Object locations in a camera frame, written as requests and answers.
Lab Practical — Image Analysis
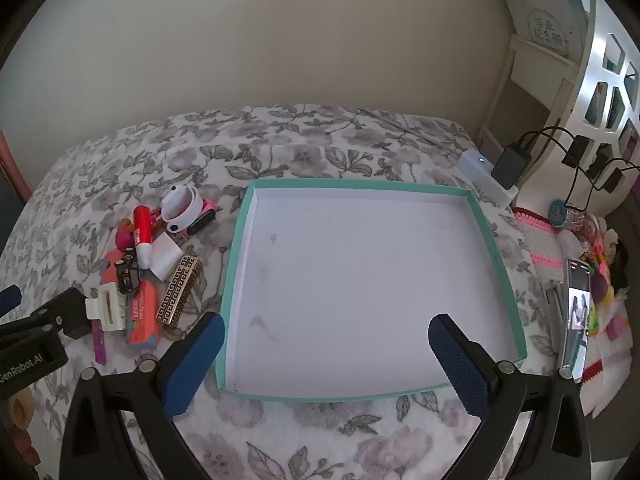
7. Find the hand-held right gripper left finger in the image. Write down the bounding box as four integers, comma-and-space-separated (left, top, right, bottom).
59, 311, 227, 480

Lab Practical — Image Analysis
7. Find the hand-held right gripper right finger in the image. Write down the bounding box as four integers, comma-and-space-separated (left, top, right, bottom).
427, 313, 593, 480

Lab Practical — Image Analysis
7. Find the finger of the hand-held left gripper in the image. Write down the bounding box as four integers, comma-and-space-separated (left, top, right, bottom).
0, 287, 96, 346
0, 285, 22, 318

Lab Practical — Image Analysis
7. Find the white hair clip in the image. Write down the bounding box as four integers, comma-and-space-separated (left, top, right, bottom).
85, 287, 132, 334

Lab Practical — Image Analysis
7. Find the purple tube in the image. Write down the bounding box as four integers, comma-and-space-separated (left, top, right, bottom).
91, 322, 109, 365

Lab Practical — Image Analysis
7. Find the orange blue green toy knife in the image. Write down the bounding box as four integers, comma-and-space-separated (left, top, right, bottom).
100, 252, 126, 287

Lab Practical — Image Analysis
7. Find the orange and blue toy box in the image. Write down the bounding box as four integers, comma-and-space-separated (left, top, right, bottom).
127, 280, 164, 349

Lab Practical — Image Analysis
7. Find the gold patterned lighter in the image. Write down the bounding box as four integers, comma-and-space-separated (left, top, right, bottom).
155, 256, 203, 329

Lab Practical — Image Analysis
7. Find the black toy car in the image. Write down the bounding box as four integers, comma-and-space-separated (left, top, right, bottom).
115, 255, 144, 295

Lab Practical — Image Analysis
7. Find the pink toy dog figure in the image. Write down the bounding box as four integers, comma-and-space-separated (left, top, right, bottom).
114, 217, 136, 252

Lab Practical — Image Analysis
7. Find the white charger plug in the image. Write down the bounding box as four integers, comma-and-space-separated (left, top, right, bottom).
149, 237, 182, 281

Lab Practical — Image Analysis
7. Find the red glue tube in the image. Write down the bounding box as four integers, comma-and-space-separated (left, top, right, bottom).
132, 206, 154, 268

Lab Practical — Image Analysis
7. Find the teal cardboard box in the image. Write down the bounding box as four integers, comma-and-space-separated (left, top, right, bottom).
216, 178, 529, 402

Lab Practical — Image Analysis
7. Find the white smart watch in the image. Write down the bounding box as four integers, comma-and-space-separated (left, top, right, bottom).
160, 185, 217, 237

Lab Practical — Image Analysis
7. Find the dark teal cabinet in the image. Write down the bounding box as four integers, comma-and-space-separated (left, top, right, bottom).
0, 160, 22, 221

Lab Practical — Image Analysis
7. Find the metal phone stand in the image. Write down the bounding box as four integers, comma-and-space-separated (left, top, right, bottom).
542, 280, 569, 361

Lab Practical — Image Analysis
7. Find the smartphone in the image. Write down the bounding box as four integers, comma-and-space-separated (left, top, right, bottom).
560, 257, 594, 384

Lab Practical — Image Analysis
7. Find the white and pink crocheted mat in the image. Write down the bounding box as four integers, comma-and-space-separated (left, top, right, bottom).
510, 205, 640, 418

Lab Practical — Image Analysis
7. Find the white plastic case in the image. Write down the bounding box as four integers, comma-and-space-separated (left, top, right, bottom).
556, 229, 585, 262

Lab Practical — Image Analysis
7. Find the pile of colourful toys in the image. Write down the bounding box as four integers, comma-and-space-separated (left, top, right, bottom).
580, 227, 633, 336

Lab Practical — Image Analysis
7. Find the colourful tape roll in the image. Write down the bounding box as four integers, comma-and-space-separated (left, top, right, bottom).
548, 198, 587, 232

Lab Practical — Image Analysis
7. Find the white power strip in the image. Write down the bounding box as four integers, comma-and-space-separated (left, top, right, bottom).
459, 149, 521, 208

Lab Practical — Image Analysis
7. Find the black power adapter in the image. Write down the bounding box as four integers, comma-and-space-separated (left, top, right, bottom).
491, 144, 532, 191

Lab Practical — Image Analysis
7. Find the floral blanket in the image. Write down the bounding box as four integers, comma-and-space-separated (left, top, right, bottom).
0, 105, 566, 480

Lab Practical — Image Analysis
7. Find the white printed round board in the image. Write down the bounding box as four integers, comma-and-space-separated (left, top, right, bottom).
500, 0, 592, 61

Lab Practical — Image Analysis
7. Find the beige plastic ring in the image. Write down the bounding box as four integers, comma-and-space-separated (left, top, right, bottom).
10, 394, 37, 427

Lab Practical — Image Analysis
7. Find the pink bed rail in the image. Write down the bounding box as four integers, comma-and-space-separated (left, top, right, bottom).
0, 130, 32, 202

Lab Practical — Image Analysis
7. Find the black cable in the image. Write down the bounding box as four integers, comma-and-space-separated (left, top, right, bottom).
515, 127, 583, 163
564, 156, 628, 211

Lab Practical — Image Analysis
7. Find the white wooden frame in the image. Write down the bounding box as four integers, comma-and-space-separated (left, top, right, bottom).
477, 35, 581, 158

